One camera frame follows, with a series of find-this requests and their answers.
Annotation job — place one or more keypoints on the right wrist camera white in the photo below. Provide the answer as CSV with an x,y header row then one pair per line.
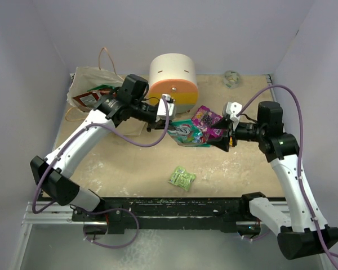
x,y
231,111

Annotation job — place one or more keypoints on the clear tape roll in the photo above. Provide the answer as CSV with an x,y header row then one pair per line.
x,y
231,79

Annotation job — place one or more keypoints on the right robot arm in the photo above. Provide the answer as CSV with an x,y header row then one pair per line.
x,y
305,231

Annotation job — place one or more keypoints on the black metal base frame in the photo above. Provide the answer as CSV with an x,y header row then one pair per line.
x,y
225,214

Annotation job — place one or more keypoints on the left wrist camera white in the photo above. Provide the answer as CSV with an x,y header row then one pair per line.
x,y
166,108

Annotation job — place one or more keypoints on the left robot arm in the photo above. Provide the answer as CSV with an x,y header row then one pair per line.
x,y
52,173

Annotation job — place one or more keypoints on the white paper bag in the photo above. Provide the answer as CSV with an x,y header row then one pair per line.
x,y
86,78

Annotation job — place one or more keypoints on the teal snack packet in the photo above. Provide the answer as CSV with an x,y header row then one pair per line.
x,y
186,134

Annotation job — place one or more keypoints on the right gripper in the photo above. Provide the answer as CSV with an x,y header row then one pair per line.
x,y
223,143

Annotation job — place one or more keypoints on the aluminium rail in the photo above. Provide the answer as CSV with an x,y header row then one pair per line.
x,y
54,214

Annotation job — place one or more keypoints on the round three-drawer cabinet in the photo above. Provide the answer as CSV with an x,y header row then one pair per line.
x,y
174,74

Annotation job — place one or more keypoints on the green chip bag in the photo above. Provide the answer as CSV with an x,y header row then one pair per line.
x,y
102,87

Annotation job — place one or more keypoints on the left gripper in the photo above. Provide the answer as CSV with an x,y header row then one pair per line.
x,y
159,125

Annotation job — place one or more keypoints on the red Doritos chip bag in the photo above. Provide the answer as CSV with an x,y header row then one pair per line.
x,y
89,99

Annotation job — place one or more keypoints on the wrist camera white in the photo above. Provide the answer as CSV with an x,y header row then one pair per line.
x,y
231,111
166,108

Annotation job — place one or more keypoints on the light green snack packet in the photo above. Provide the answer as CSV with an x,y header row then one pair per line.
x,y
181,178

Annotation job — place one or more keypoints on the purple candy bag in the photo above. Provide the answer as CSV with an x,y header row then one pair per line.
x,y
204,119

